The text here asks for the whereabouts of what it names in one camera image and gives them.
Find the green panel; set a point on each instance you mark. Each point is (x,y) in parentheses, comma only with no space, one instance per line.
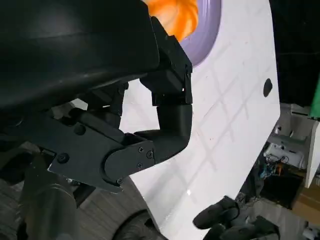
(315,100)

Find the lilac plate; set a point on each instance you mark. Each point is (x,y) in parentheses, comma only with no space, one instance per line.
(207,30)

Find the dark curved stand base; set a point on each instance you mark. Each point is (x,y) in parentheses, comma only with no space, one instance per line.
(135,225)

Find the grey cylindrical robot part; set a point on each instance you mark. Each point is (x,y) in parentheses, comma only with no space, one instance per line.
(47,210)

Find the black workshop box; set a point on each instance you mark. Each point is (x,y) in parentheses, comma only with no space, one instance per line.
(282,190)

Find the orange white toy bread roll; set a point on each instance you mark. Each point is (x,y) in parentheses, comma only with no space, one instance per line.
(180,17)

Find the white workshop cabinet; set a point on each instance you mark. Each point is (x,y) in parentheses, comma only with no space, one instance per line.
(312,150)

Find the brown cardboard box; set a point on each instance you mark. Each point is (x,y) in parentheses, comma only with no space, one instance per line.
(307,205)

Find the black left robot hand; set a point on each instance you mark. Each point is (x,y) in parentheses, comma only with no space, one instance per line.
(62,50)

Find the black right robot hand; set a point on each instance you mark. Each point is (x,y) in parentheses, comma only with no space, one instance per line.
(220,215)

